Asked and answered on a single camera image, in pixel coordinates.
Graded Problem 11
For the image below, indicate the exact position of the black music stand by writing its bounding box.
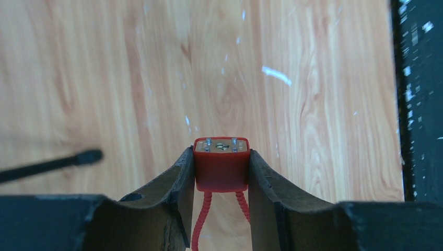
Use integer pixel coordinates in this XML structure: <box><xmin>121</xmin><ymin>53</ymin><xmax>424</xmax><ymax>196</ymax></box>
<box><xmin>1</xmin><ymin>149</ymin><xmax>104</xmax><ymax>184</ymax></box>

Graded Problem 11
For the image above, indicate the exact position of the red cable lock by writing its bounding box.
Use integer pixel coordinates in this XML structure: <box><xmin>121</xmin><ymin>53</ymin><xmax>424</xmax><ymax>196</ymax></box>
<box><xmin>191</xmin><ymin>136</ymin><xmax>250</xmax><ymax>250</ymax></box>

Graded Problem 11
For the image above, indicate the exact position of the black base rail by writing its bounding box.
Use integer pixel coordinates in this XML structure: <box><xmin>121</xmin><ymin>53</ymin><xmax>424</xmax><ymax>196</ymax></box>
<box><xmin>391</xmin><ymin>0</ymin><xmax>442</xmax><ymax>204</ymax></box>

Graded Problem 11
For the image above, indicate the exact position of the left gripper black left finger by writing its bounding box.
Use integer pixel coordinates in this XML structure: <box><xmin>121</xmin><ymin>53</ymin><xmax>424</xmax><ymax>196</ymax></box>
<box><xmin>1</xmin><ymin>147</ymin><xmax>194</xmax><ymax>250</ymax></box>

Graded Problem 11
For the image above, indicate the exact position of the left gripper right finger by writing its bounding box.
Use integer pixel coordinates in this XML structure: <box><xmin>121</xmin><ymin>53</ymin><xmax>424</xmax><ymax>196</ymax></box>
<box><xmin>248</xmin><ymin>150</ymin><xmax>442</xmax><ymax>250</ymax></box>

